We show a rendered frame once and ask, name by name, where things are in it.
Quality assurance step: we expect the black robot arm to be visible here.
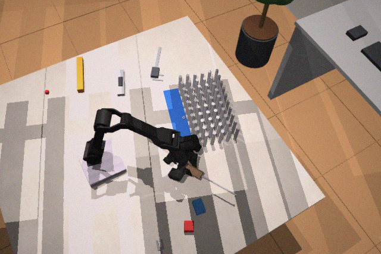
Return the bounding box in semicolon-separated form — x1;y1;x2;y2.
83;108;199;167

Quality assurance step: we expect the orange rectangular bar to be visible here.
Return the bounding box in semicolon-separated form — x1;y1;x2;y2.
76;57;85;93

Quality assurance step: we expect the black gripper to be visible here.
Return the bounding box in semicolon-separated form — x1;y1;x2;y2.
168;144;202;181

